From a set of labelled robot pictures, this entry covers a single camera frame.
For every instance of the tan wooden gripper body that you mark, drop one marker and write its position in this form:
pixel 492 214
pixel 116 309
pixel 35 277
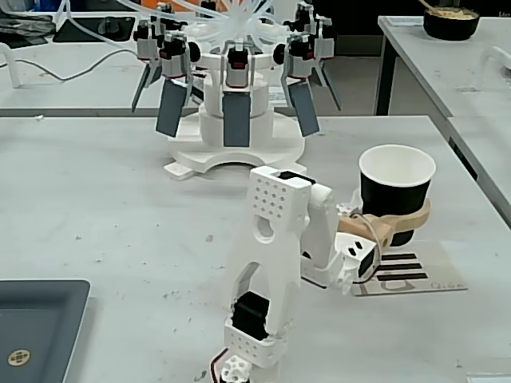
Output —
pixel 369 228

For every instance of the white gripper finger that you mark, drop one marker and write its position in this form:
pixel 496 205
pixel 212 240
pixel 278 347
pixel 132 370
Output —
pixel 354 203

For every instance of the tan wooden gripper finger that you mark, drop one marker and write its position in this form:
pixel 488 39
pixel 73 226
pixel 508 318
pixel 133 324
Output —
pixel 411 221

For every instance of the black paper cup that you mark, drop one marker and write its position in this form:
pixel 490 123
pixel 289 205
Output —
pixel 395 195

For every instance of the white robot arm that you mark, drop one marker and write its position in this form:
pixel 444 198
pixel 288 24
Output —
pixel 275 247

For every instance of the printed paper mat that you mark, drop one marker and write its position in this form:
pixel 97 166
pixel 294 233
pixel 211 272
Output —
pixel 439 263

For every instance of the white table with black edge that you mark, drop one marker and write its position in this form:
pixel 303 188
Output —
pixel 491 159

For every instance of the grey paddle dispenser unit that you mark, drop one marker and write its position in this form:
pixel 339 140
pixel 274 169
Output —
pixel 236 119
pixel 323 44
pixel 169 111
pixel 147 48
pixel 305 111

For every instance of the white side table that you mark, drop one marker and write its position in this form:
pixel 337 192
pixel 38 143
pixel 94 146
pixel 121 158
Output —
pixel 439 80

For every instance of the black bowl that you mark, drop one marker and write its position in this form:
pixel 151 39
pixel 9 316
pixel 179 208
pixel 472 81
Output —
pixel 451 28

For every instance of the clear tube bundle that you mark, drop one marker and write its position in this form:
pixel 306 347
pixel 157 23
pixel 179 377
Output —
pixel 239 20

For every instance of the white back table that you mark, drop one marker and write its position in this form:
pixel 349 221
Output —
pixel 80 93

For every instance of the black flat pad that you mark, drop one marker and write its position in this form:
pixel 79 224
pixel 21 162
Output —
pixel 92 30

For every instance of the grey plastic tray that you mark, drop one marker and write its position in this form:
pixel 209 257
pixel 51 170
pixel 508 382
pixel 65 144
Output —
pixel 40 319

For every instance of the white bent stand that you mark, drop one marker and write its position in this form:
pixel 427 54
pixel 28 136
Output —
pixel 14 72

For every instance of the dark crumpled cloth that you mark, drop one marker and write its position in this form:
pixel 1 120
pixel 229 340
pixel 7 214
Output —
pixel 24 28

